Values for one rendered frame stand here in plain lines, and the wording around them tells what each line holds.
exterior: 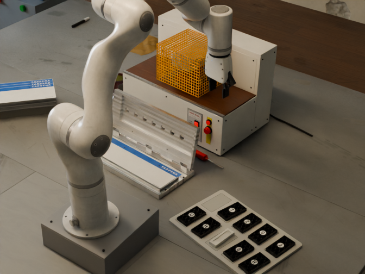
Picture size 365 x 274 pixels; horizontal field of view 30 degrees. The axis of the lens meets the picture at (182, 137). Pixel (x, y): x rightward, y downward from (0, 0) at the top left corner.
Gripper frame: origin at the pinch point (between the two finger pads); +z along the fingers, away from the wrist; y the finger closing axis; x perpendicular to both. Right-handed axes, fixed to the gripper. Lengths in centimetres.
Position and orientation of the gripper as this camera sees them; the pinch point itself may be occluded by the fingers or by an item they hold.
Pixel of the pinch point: (219, 89)
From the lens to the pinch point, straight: 247.0
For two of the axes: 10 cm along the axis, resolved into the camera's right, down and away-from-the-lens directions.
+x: 7.4, -4.1, 5.4
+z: 0.2, 8.1, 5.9
